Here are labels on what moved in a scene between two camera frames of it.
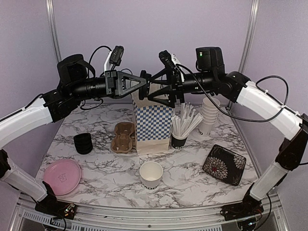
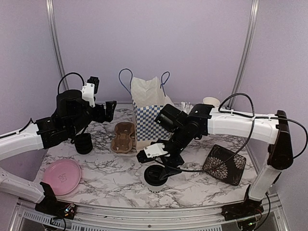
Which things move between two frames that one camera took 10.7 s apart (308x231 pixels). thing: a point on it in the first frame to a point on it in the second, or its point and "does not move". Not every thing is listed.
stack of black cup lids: (83, 143) does not move
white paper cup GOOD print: (150, 173) to (155, 189)
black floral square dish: (226, 165) does not move
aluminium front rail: (96, 217) does not move
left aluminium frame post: (53, 30) does not move
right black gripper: (169, 90) to (171, 162)
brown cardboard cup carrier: (122, 142) does not move
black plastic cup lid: (143, 91) to (152, 175)
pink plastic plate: (63, 175) does not move
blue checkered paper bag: (153, 123) does not move
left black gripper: (114, 83) to (109, 110)
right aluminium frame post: (255, 4) does not move
